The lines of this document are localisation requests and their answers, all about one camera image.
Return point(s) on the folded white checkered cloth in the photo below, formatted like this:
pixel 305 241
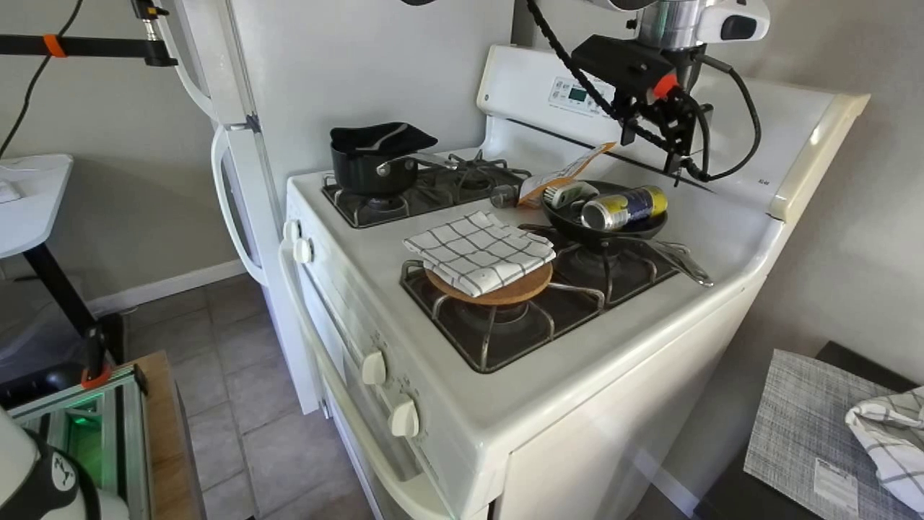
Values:
pixel 480 253

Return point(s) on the round cork trivet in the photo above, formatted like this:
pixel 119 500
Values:
pixel 516 292

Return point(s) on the white stove knob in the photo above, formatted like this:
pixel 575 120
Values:
pixel 406 418
pixel 294 233
pixel 373 369
pixel 305 249

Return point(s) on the aluminium cart frame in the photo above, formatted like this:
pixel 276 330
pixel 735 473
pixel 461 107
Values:
pixel 132 435

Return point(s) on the black side table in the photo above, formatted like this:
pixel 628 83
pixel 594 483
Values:
pixel 731 491

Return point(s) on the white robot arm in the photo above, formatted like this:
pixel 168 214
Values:
pixel 675 25

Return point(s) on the black cooking pot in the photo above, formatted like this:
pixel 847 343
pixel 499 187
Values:
pixel 370 174

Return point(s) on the yellow and blue can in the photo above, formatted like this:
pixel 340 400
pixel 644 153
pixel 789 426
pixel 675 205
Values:
pixel 626 208

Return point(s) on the metal spoon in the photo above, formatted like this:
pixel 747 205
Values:
pixel 387 143

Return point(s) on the orange tape strip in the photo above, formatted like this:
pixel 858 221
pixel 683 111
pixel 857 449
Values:
pixel 57 48

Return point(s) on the grey grid cutting mat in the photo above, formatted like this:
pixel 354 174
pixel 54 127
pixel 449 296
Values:
pixel 799 435

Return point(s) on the white refrigerator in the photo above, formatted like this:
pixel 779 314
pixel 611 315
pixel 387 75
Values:
pixel 364 67

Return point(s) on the white folding table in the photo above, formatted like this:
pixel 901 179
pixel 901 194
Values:
pixel 31 204

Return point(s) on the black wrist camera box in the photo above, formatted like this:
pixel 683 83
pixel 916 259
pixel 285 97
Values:
pixel 621 62

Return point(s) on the crumpled white checkered cloth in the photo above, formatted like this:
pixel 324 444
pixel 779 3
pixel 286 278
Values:
pixel 897 444

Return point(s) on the white and black device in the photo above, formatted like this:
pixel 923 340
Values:
pixel 39 481

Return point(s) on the white gas stove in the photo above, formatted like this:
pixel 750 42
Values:
pixel 579 384

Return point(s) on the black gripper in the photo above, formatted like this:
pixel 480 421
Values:
pixel 667 106

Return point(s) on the wooden board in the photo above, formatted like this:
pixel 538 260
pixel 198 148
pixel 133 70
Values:
pixel 175 451

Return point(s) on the red clamp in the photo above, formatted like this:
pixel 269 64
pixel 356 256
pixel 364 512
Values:
pixel 96 361

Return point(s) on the black boom bar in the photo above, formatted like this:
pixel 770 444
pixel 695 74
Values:
pixel 106 48

